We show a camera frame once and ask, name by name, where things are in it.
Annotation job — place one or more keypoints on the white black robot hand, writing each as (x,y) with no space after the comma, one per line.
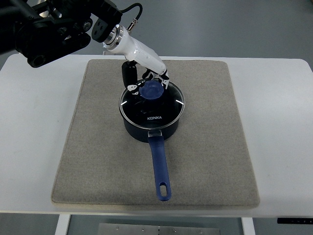
(135,52)

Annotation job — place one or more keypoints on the black desk control panel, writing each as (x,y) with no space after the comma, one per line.
(295,220)

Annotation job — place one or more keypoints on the white table leg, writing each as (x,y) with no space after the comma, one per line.
(63,224)
(248,226)

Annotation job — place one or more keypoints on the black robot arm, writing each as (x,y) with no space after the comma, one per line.
(54,28)

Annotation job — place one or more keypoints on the white table leg right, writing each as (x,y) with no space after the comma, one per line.
(248,226)

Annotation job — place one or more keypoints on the white table leg left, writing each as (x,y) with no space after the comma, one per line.
(63,224)

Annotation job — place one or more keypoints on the beige felt mat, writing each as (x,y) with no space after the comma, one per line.
(201,161)

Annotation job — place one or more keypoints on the dark blue saucepan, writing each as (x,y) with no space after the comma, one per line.
(156,140)

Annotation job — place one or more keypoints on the glass pot lid blue knob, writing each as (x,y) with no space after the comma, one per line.
(154,106)

